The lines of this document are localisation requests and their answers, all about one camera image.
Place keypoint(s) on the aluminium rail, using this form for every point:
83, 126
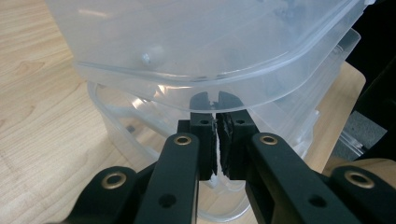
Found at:
353, 141

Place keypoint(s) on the clear plastic storage box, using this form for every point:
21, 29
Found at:
155, 31

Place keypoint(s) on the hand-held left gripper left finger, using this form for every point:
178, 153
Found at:
204, 146

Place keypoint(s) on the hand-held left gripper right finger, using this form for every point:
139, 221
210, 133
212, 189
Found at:
236, 149

